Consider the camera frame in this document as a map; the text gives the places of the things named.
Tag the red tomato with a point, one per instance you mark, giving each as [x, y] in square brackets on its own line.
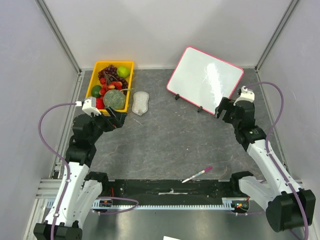
[100, 104]

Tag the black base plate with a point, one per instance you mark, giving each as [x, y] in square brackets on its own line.
[170, 192]

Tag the dark red grape bunch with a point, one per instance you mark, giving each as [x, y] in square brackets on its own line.
[108, 71]

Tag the grey slotted cable duct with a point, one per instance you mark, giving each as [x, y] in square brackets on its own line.
[120, 203]

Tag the light green apple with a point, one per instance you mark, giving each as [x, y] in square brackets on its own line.
[123, 71]

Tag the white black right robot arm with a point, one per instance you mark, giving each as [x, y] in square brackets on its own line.
[286, 204]

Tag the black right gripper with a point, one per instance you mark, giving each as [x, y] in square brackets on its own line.
[227, 110]

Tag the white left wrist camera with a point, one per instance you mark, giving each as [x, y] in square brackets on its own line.
[89, 106]

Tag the white paper sheet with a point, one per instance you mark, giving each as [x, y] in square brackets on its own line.
[173, 238]

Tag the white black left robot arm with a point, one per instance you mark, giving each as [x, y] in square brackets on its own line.
[79, 187]

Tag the white marker purple cap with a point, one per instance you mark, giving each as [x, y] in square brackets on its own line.
[198, 174]

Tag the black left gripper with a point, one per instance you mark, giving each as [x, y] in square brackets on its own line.
[116, 120]

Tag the dark green lime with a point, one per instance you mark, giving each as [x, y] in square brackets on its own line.
[95, 91]

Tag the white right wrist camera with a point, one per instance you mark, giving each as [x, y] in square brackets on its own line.
[245, 94]

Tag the pink framed whiteboard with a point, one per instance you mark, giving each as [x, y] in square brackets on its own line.
[203, 79]

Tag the white whiteboard eraser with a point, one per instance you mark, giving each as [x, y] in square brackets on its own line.
[140, 103]

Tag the yellow plastic bin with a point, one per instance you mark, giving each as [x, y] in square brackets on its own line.
[99, 65]

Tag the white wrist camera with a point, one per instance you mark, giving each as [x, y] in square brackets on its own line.
[89, 106]
[245, 94]

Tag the green netted melon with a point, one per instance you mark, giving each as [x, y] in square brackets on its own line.
[114, 99]

